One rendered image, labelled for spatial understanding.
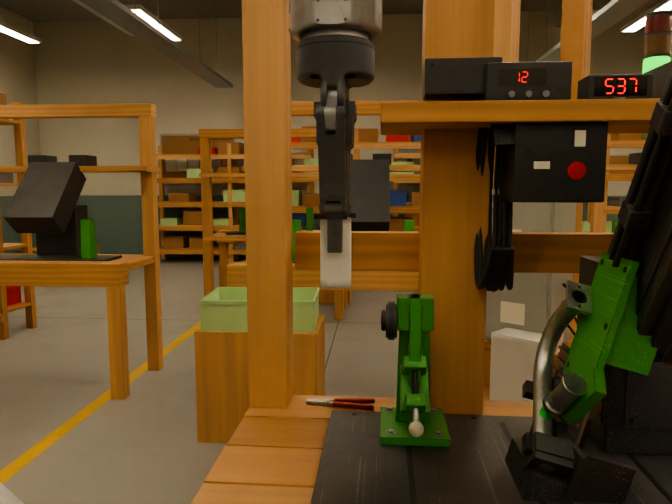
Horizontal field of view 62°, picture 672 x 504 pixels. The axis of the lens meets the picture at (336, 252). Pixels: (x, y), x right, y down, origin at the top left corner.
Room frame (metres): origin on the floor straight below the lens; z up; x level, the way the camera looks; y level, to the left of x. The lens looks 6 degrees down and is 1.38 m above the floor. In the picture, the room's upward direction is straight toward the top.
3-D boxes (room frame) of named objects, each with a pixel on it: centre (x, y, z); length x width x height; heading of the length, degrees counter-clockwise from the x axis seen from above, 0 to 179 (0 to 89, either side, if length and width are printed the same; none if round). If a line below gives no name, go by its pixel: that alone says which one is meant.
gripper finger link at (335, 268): (0.55, 0.00, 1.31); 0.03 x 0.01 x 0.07; 85
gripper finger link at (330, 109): (0.52, 0.00, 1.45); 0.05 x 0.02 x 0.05; 175
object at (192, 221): (10.58, 1.93, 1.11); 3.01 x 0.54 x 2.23; 86
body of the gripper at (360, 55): (0.56, 0.00, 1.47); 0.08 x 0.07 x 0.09; 175
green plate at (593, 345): (0.86, -0.44, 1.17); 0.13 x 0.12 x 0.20; 85
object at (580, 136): (1.13, -0.43, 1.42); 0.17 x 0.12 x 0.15; 85
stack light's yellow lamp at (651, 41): (1.20, -0.67, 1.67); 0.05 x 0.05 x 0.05
